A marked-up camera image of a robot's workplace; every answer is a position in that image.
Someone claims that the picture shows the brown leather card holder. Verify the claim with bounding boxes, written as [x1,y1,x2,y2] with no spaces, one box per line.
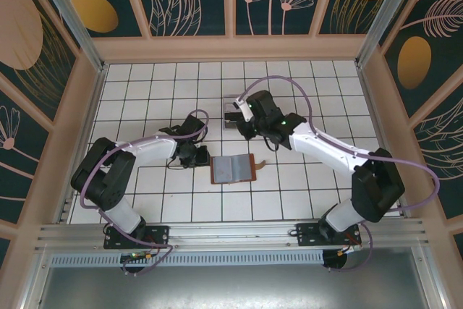
[209,153,267,185]

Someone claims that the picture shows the small circuit board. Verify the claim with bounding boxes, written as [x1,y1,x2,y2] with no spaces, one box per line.
[120,250,153,263]

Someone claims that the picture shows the grey metal sheet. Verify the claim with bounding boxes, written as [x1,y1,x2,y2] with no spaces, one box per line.
[34,247,441,309]

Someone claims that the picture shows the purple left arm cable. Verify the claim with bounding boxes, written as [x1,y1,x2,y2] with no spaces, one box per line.
[80,109,211,276]

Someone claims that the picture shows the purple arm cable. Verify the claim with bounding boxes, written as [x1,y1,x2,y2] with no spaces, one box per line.
[234,75,441,274]
[80,109,211,276]

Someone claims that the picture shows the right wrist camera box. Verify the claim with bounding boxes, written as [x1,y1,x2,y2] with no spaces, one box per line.
[234,96,255,122]

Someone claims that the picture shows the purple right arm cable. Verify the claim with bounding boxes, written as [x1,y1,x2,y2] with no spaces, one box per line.
[234,75,441,274]

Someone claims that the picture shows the aluminium front rail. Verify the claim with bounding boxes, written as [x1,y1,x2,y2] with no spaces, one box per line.
[34,217,430,252]

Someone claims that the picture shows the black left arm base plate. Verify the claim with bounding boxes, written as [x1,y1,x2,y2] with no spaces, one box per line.
[103,224,171,250]

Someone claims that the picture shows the slotted grey cable duct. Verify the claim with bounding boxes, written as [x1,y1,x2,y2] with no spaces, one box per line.
[48,249,326,267]

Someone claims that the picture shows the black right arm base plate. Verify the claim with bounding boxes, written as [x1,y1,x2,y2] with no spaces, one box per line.
[289,222,362,248]

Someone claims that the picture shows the aluminium side rail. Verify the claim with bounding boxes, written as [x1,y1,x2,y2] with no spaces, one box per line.
[56,195,75,225]

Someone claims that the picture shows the aluminium corner post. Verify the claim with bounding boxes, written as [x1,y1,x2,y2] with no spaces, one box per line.
[356,0,424,68]
[30,0,109,73]

